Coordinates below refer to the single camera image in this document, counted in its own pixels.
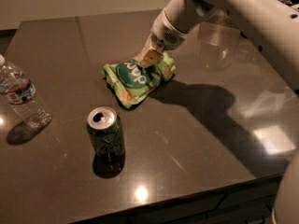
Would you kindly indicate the clear plastic water bottle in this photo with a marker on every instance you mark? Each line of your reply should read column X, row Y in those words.
column 21, row 94

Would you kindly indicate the green rice chip bag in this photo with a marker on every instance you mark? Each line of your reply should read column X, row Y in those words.
column 132, row 84

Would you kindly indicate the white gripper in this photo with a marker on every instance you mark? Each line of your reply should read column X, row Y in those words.
column 165, row 34

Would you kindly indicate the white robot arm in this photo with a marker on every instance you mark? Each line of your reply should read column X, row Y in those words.
column 272, row 27

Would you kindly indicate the green soda can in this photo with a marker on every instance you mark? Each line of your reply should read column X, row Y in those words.
column 105, row 130

